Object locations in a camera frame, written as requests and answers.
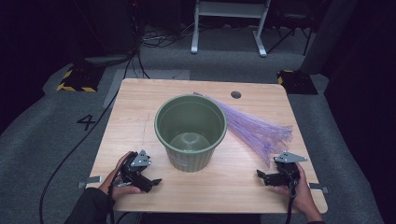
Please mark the white metal desk frame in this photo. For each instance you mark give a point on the white metal desk frame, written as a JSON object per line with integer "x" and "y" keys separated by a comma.
{"x": 229, "y": 9}

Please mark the person's right hand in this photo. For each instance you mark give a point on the person's right hand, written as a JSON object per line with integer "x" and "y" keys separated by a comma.
{"x": 303, "y": 194}

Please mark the green plastic trash can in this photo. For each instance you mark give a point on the green plastic trash can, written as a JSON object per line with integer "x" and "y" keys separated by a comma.
{"x": 190, "y": 121}

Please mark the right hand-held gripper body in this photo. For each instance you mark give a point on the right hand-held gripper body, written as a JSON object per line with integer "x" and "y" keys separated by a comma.
{"x": 288, "y": 172}

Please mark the black yellow striped base plate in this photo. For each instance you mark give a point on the black yellow striped base plate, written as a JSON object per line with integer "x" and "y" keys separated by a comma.
{"x": 297, "y": 82}
{"x": 81, "y": 79}

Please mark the dark equipment stand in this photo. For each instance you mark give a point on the dark equipment stand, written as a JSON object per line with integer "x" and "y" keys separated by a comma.
{"x": 106, "y": 59}

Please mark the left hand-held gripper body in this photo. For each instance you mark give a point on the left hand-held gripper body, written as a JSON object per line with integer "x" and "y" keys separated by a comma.
{"x": 140, "y": 160}

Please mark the grey metal table bracket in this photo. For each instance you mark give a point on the grey metal table bracket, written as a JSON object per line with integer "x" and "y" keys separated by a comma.
{"x": 319, "y": 187}
{"x": 93, "y": 179}

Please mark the black chair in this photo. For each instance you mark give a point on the black chair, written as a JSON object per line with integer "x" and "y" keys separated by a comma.
{"x": 289, "y": 20}

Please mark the person's left hand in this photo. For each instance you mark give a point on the person's left hand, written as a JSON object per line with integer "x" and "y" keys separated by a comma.
{"x": 120, "y": 190}

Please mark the grey column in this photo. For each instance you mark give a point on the grey column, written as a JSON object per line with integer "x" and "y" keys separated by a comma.
{"x": 327, "y": 37}

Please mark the purple plastic trash bag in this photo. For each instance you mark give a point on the purple plastic trash bag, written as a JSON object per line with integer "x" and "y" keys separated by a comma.
{"x": 255, "y": 130}

